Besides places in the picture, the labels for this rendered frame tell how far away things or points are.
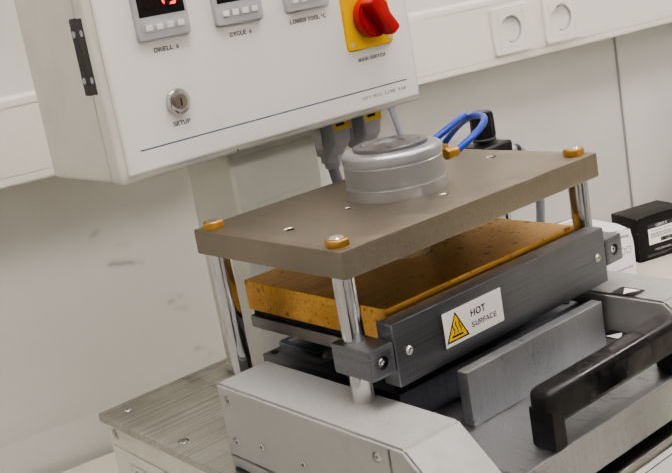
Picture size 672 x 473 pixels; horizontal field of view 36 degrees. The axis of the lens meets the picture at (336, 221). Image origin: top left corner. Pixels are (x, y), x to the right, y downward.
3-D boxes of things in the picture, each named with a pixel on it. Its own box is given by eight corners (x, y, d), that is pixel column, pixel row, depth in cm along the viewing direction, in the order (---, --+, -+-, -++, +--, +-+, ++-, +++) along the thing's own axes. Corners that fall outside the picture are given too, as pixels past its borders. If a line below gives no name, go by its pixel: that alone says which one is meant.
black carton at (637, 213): (614, 256, 157) (610, 213, 155) (661, 241, 160) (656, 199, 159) (640, 263, 152) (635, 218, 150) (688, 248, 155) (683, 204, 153)
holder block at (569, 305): (267, 381, 84) (261, 352, 83) (438, 302, 96) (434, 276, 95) (405, 428, 71) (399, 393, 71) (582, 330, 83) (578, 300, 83)
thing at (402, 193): (175, 327, 86) (142, 177, 83) (433, 224, 105) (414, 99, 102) (363, 383, 68) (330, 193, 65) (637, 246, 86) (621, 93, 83)
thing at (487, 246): (252, 326, 83) (229, 213, 81) (442, 247, 96) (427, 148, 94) (396, 365, 70) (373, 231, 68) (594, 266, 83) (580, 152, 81)
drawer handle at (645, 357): (532, 445, 66) (524, 388, 65) (665, 361, 75) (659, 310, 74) (557, 453, 64) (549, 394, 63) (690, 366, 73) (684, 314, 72)
